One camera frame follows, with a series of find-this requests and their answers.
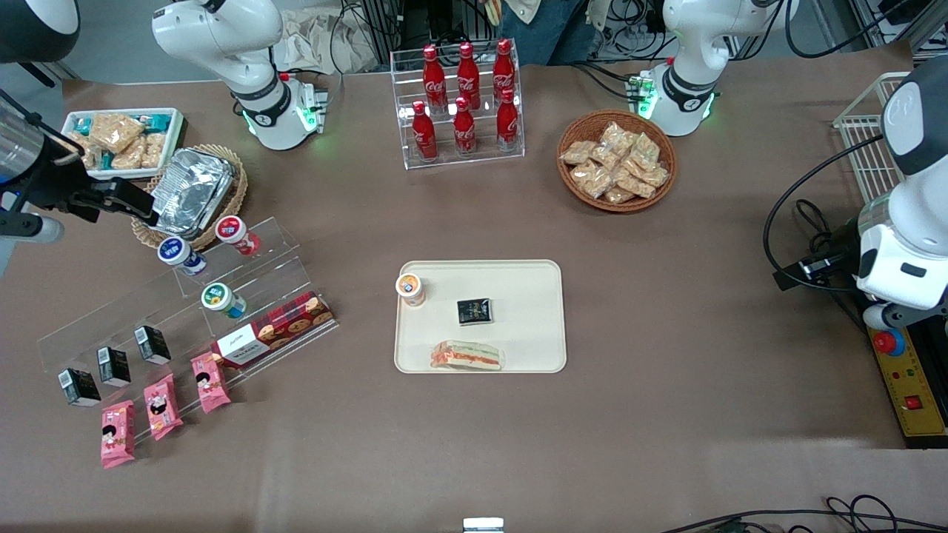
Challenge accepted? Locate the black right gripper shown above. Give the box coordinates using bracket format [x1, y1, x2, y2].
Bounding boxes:
[33, 148, 160, 227]

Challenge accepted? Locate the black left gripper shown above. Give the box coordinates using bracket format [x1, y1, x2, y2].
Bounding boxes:
[774, 222, 864, 292]

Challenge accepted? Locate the triangle sandwich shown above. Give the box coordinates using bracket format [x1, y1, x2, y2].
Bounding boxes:
[431, 340, 506, 371]

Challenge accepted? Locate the beige plastic tray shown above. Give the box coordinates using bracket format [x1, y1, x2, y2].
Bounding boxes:
[394, 259, 568, 375]

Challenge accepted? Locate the aluminium foil container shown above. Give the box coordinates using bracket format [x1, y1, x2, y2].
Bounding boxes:
[148, 147, 238, 239]

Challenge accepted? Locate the blue lid yogurt cup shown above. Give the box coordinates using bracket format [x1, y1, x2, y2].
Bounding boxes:
[157, 236, 208, 276]

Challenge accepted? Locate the white plastic bin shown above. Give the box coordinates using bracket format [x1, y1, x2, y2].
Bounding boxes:
[61, 107, 186, 182]

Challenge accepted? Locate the red lid yogurt cup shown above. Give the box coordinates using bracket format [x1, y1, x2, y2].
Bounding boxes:
[215, 215, 261, 256]

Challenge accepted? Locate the red emergency stop button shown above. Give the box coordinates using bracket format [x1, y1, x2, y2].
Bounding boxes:
[872, 328, 906, 358]

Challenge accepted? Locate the oval wicker basket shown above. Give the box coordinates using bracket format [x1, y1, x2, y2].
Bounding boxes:
[131, 144, 250, 252]

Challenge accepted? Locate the green lid yogurt cup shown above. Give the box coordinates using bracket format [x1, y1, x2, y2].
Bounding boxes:
[201, 282, 249, 320]

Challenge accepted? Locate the small black drink carton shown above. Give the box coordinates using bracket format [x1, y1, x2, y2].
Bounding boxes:
[134, 325, 172, 366]
[59, 368, 102, 407]
[97, 346, 133, 387]

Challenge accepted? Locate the clear acrylic step stand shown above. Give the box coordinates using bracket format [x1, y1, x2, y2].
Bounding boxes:
[36, 266, 256, 430]
[172, 216, 340, 389]

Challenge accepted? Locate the black yellow control box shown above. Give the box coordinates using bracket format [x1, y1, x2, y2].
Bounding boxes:
[865, 324, 948, 450]

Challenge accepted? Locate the pink cartoon snack pack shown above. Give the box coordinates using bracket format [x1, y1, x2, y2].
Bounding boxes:
[101, 400, 137, 469]
[143, 373, 184, 441]
[190, 352, 232, 414]

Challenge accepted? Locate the red tartan cookie box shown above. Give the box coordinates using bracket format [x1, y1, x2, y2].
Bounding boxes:
[211, 291, 336, 369]

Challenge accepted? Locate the crumpled beige cloth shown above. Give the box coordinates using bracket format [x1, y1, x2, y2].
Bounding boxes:
[278, 9, 380, 75]

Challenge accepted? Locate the round wicker basket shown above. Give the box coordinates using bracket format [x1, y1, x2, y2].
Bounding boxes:
[557, 110, 678, 214]

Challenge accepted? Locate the orange lid cup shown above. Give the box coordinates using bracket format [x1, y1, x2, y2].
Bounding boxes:
[395, 272, 427, 309]

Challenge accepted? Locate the red cola bottle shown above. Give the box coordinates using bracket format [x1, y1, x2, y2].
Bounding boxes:
[457, 41, 481, 110]
[453, 96, 477, 156]
[422, 44, 447, 112]
[496, 89, 520, 152]
[493, 38, 516, 101]
[411, 101, 438, 161]

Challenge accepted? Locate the small black packet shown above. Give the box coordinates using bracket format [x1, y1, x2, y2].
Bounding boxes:
[456, 297, 494, 327]

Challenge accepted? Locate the clear acrylic bottle rack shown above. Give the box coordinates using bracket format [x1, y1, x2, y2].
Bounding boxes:
[390, 41, 526, 171]

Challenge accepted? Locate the person in blue jeans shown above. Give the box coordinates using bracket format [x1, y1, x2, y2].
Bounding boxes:
[481, 0, 619, 67]

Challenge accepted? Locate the black power cable with plug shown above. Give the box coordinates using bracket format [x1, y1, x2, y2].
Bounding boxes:
[794, 198, 867, 330]

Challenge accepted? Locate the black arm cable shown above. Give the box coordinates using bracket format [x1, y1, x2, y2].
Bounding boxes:
[763, 133, 886, 293]

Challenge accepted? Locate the white wire rack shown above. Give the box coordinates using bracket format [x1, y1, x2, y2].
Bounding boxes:
[832, 71, 913, 206]

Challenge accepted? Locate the aluminium extrusion frame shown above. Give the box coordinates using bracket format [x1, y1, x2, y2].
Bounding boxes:
[359, 0, 490, 66]
[848, 0, 948, 53]

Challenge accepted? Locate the black floor cable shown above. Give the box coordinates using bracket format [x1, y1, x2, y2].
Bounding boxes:
[659, 495, 948, 533]

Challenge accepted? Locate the tangled black cable bundle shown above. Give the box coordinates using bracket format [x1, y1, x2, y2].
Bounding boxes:
[611, 0, 671, 64]

